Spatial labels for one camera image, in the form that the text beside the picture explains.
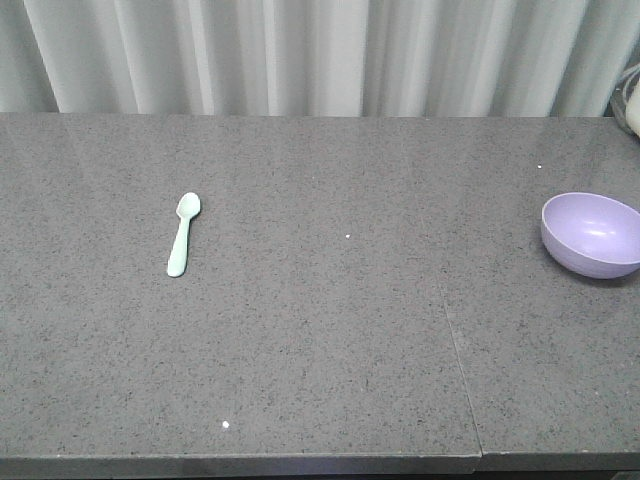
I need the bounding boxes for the mint green plastic spoon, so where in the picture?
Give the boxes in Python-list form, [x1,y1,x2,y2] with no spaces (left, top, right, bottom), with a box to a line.
[166,192,201,278]

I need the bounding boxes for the purple plastic bowl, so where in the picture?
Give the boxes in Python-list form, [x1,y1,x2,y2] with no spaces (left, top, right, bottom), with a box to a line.
[540,192,639,279]

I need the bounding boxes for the white pleated curtain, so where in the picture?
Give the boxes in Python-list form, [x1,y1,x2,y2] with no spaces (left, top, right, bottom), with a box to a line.
[1,1,639,117]

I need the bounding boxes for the white rice cooker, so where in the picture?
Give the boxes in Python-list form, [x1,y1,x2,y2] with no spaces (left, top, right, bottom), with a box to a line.
[609,63,640,136]

